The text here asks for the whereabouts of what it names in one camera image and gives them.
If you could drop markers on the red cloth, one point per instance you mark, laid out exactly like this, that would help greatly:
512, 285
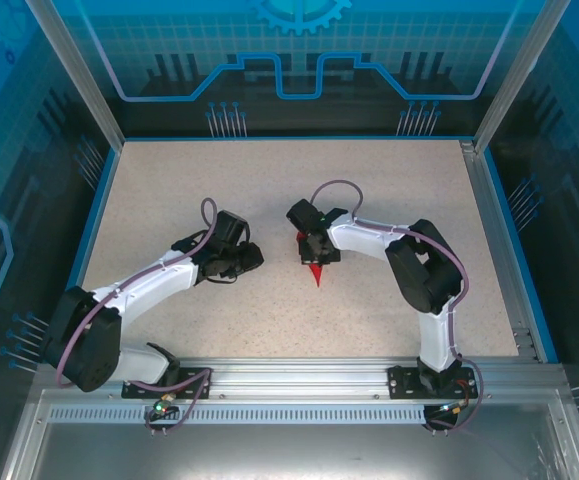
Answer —
317, 276

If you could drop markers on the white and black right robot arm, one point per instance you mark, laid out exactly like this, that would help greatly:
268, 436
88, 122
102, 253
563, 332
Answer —
364, 240

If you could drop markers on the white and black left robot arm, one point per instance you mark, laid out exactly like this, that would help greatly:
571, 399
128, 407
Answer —
154, 287

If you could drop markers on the aluminium front beam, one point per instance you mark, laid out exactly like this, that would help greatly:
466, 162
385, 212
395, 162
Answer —
294, 380

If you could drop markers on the blue table edge strip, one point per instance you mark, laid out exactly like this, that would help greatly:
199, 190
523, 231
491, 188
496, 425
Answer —
86, 240
519, 250

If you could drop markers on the brushed metal shelf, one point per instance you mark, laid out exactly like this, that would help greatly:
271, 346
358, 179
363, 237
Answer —
269, 450

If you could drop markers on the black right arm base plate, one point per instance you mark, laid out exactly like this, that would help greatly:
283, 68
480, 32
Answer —
401, 385

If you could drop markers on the aluminium side rail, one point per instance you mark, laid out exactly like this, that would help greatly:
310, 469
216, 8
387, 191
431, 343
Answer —
499, 260

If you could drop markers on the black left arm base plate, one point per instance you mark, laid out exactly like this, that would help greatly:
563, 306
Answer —
131, 390

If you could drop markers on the aluminium frame post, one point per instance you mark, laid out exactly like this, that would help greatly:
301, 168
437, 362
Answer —
76, 75
514, 80

